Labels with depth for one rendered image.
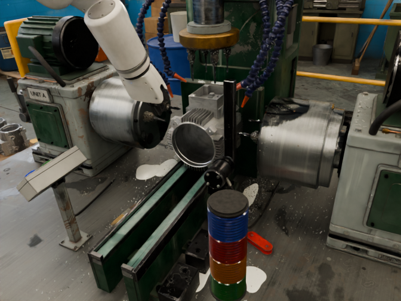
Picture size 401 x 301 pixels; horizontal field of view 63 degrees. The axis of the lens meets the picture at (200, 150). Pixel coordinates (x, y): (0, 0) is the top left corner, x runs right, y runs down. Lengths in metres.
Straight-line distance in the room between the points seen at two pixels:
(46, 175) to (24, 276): 0.30
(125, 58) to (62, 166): 0.34
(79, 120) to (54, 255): 0.47
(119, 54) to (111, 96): 0.42
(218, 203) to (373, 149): 0.47
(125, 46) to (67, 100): 0.54
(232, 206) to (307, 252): 0.56
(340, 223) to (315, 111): 0.31
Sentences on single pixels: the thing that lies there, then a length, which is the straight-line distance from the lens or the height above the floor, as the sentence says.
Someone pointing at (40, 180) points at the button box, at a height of 1.07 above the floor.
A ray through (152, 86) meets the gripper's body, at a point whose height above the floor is 1.26.
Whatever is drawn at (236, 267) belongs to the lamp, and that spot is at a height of 1.11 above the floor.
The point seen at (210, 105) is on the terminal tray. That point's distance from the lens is 1.04.
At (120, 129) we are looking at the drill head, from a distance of 1.15.
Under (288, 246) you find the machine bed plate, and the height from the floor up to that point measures 0.80.
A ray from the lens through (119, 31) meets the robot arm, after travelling 0.73.
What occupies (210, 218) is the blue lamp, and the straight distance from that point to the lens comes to 0.48.
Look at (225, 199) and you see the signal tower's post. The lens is 0.48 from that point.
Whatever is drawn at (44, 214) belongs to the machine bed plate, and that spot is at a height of 0.80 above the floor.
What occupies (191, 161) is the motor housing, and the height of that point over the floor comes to 0.94.
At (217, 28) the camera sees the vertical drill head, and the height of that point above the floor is 1.35.
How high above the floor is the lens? 1.52
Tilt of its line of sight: 30 degrees down
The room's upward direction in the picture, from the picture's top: 3 degrees counter-clockwise
